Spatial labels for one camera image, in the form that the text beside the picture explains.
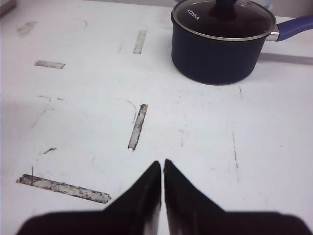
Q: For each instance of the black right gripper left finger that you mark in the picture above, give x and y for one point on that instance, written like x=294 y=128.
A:
x=135 y=212

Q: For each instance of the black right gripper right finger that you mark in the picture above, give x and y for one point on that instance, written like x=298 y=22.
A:
x=190 y=212

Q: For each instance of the glass pot lid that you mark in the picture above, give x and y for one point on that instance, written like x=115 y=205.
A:
x=226 y=20

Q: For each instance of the dark blue saucepan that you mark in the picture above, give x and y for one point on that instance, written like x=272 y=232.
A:
x=217 y=62

